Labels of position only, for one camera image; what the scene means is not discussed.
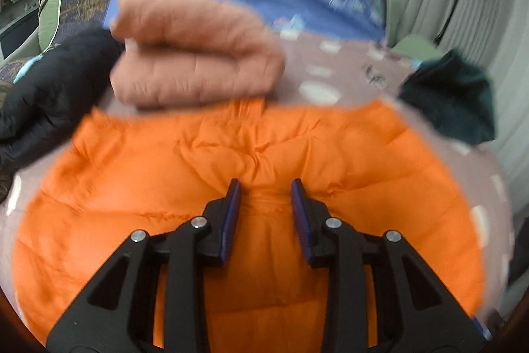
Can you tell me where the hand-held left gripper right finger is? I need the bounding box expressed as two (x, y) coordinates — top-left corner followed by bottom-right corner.
(290, 178), (485, 353)

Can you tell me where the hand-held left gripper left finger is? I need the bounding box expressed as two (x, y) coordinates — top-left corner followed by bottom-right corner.
(46, 178), (242, 353)

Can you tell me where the orange hooded puffer jacket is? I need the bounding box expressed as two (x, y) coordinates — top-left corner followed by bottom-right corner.
(12, 97), (487, 353)

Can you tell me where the salmon pink garment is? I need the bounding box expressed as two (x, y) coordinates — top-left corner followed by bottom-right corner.
(109, 0), (287, 110)

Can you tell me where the pink-brown deer-print blanket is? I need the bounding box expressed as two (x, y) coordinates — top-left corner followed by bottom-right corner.
(0, 26), (517, 323)

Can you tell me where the dark green garment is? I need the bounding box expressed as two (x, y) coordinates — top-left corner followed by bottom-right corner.
(399, 49), (497, 145)

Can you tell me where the black puffer jacket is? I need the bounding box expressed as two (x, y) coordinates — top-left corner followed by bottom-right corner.
(0, 28), (125, 172)

